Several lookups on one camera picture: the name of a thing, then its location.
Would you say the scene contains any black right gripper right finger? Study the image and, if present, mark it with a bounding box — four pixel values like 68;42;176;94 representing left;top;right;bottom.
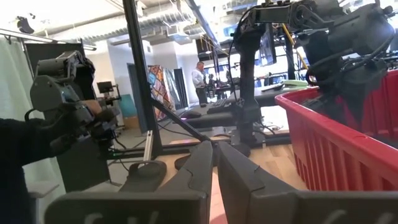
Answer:
217;141;398;224

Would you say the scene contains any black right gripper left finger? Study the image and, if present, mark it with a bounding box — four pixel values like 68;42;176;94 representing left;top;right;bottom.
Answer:
44;140;214;224

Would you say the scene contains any red ribbed plastic bin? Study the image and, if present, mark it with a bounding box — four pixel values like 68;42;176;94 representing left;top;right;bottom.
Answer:
275;68;398;192

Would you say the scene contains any teal bin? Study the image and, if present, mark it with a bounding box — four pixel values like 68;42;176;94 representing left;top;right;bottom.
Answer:
119;94;137;118

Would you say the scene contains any pale green book stack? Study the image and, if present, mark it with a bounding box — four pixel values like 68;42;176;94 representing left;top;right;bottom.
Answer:
281;79;308;88

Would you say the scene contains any silver aluminium extrusion piece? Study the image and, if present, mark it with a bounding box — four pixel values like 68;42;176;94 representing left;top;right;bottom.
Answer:
143;129;154;162

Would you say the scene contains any black desk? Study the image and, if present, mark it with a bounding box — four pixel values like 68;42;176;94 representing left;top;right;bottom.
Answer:
183;83;312;129

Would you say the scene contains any black computer mouse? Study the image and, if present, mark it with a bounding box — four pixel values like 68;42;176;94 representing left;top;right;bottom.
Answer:
180;110;202;119

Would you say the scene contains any black keyboard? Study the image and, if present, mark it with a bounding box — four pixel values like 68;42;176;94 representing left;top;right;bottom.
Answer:
206;98;233;114

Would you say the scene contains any black cabinet box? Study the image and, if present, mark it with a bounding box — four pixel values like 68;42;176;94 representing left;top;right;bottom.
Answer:
55;136;112;193

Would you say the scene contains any colourful patterned painting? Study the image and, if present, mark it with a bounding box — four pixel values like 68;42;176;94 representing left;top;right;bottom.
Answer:
147;64;177;121

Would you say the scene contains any person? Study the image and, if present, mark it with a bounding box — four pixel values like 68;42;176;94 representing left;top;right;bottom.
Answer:
191;61;208;108

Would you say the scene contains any person's hand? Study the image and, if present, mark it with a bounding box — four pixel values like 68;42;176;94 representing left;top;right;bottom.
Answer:
82;99;103;116

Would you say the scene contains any small black monitor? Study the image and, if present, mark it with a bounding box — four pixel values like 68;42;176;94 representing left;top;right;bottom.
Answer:
96;81;114;94

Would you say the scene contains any white curtain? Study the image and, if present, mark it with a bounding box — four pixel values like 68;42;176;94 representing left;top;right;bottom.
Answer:
0;37;66;224

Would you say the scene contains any black diagonal frame brace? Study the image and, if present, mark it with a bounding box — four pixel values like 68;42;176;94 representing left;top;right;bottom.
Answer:
151;98;213;143

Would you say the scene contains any black vertical frame post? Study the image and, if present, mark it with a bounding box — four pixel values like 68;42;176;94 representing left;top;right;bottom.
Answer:
122;0;164;159

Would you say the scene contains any silver ventilation duct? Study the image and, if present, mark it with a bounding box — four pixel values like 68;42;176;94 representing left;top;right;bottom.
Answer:
71;12;200;42

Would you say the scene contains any silver curtain rail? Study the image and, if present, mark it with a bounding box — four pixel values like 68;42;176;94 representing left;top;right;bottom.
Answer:
0;27;97;51

